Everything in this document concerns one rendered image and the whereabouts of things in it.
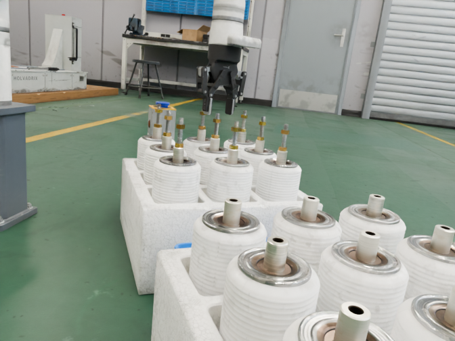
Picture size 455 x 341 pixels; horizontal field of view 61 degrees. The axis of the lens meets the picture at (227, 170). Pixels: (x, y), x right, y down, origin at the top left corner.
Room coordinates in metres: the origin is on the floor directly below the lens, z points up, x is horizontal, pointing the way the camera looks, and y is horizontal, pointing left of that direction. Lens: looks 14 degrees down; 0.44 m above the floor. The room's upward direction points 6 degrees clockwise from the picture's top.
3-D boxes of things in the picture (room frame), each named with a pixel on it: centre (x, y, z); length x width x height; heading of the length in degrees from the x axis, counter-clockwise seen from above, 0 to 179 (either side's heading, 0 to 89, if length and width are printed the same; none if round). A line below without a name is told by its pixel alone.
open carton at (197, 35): (5.57, 0.66, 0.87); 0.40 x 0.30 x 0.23; 69
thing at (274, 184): (0.85, -0.12, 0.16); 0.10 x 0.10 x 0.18
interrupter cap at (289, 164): (0.85, -0.12, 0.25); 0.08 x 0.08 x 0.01
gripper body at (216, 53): (0.91, 0.04, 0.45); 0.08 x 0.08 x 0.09
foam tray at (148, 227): (0.91, 0.04, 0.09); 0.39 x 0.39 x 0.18; 22
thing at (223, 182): (0.80, -0.01, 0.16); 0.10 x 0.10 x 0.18
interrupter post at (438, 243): (0.45, -0.28, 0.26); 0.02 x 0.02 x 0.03
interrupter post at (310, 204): (0.51, -0.12, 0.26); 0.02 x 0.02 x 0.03
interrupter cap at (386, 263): (0.40, -0.17, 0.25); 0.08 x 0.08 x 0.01
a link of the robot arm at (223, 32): (0.90, 0.02, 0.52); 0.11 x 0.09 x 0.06; 45
